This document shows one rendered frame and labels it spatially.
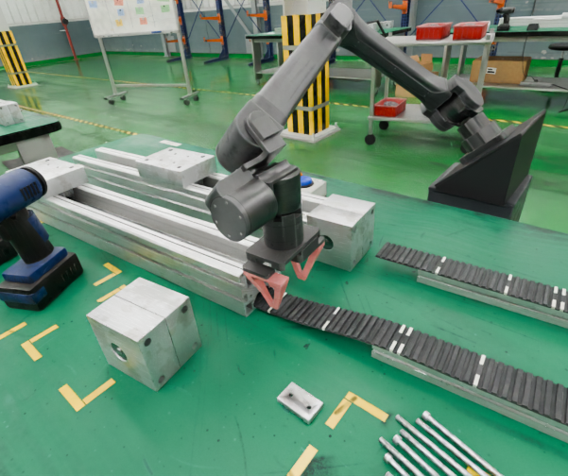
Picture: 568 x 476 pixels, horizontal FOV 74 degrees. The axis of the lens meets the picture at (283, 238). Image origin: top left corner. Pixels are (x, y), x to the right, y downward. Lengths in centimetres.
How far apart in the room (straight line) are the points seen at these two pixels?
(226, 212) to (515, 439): 41
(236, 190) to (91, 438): 34
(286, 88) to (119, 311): 39
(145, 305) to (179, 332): 6
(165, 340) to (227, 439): 14
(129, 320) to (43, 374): 18
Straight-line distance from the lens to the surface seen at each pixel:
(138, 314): 53
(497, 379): 53
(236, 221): 43
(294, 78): 62
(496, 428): 53
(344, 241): 67
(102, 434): 55
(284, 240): 51
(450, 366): 52
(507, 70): 541
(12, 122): 239
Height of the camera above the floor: 120
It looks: 32 degrees down
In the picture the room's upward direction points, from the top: 5 degrees counter-clockwise
